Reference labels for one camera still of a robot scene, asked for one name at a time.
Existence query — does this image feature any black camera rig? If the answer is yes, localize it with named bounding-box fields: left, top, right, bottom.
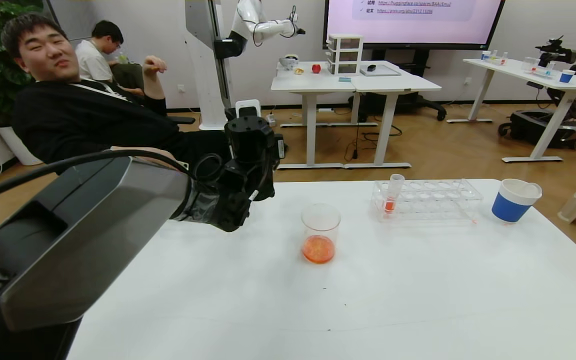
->
left=535, top=36, right=576, bottom=66

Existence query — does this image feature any white plant pot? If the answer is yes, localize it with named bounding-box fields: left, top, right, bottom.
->
left=0, top=125, right=44, bottom=166

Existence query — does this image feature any large wall display screen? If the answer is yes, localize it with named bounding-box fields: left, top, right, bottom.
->
left=323, top=0, right=506, bottom=51

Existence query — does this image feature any white drawer organizer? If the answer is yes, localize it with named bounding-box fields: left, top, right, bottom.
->
left=326, top=34, right=365, bottom=77

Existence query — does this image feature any black display stand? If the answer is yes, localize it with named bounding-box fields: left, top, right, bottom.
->
left=350, top=48, right=446, bottom=123

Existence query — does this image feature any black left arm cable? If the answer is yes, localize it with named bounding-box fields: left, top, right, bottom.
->
left=0, top=149, right=194, bottom=211

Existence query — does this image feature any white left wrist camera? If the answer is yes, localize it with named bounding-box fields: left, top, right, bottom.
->
left=235, top=99, right=262, bottom=119

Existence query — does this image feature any person in white shirt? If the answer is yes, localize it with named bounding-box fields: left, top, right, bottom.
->
left=74, top=20, right=145, bottom=96

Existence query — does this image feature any grey flat tablet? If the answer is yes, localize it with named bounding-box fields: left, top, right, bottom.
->
left=359, top=64, right=402, bottom=77

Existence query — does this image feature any person in black sweater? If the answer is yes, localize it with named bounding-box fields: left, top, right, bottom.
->
left=0, top=13, right=234, bottom=176

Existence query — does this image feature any red pigment test tube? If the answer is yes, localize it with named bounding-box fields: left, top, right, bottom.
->
left=383, top=173, right=406, bottom=215

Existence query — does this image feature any long white desk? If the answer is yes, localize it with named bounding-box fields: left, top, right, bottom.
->
left=446, top=58, right=576, bottom=164

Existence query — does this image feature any white wheeled robot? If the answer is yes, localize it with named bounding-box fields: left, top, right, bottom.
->
left=184, top=0, right=306, bottom=132

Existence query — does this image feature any white standing desk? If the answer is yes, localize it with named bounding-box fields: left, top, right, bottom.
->
left=350, top=61, right=442, bottom=170
left=270, top=61, right=364, bottom=171

